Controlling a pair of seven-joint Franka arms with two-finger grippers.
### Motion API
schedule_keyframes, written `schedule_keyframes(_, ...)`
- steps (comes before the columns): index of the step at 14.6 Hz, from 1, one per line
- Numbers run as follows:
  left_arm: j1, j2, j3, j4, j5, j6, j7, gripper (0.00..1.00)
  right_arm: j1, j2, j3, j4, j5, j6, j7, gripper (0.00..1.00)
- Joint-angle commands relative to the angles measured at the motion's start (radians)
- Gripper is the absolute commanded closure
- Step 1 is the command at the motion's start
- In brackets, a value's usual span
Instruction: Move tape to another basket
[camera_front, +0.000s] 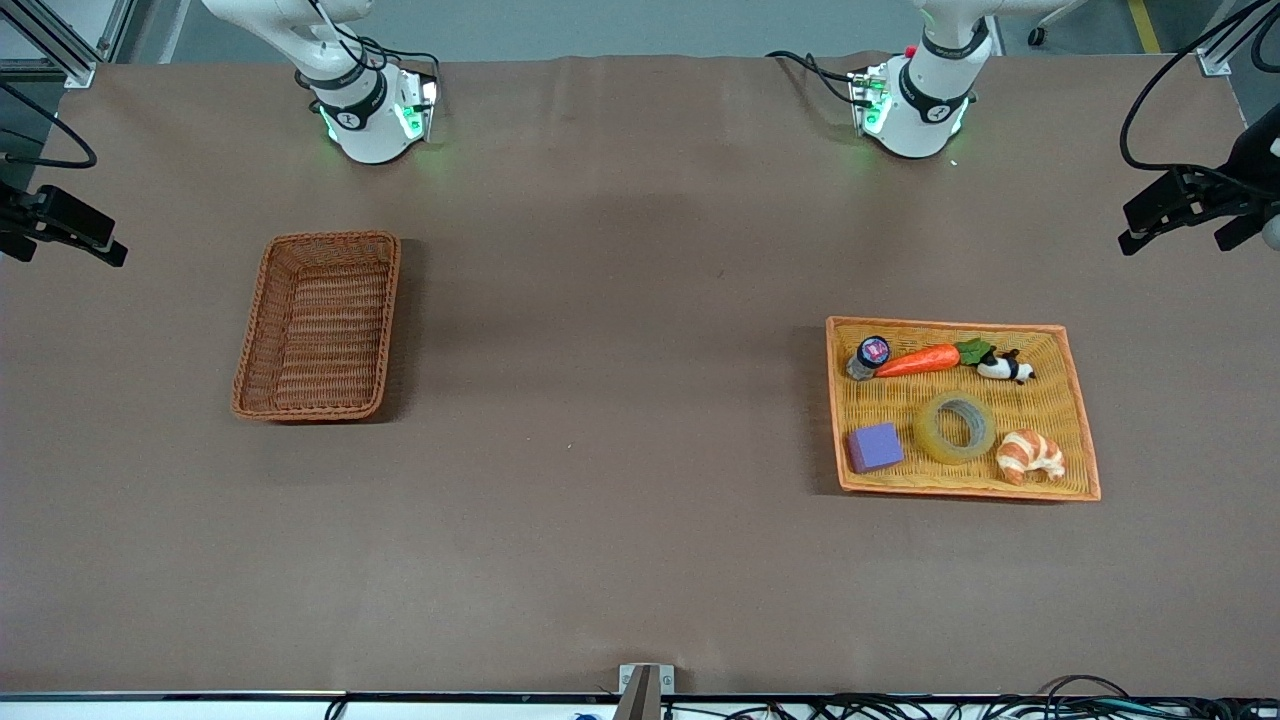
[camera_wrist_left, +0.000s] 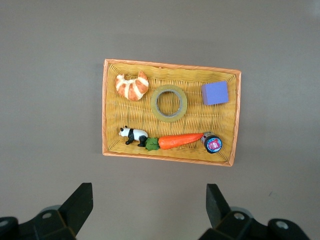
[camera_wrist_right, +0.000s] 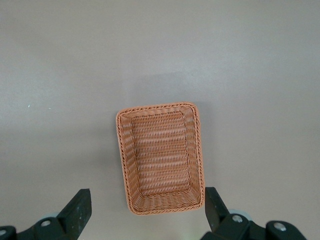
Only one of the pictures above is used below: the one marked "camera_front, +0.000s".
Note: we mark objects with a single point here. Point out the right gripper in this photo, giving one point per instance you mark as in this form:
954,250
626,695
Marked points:
10,218

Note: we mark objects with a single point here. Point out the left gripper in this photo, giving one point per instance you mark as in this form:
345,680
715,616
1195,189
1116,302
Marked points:
1256,158

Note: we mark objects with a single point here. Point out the yellowish clear tape roll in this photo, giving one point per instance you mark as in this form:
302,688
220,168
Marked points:
930,435

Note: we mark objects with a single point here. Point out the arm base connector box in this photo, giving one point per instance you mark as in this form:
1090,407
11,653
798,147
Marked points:
420,105
868,100

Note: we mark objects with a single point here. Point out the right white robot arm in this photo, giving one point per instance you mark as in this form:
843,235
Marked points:
370,135

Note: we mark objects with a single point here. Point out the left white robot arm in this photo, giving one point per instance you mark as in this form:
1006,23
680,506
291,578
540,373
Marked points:
915,130

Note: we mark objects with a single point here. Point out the brown wicker basket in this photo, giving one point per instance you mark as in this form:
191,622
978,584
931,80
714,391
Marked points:
320,330

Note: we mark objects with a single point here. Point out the orange-rimmed flat wicker tray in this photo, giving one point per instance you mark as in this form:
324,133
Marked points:
1050,410

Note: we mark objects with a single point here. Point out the small panda figure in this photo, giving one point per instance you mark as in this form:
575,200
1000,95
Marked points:
1005,369

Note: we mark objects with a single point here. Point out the toy croissant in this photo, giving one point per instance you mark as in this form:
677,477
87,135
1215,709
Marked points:
1030,455

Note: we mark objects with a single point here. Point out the orange toy carrot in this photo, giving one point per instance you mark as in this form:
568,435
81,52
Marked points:
920,361

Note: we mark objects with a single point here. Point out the small bottle purple cap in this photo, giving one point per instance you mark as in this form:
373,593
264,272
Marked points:
868,356

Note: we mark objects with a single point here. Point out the purple foam cube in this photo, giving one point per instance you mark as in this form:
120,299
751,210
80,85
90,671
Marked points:
875,447

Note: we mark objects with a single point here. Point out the large table cover sheet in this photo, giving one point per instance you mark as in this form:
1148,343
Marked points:
640,300

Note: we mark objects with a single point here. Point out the aluminium frame profile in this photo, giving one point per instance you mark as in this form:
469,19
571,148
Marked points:
70,45
1215,60

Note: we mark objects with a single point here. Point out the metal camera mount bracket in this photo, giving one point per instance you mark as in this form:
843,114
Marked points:
645,692

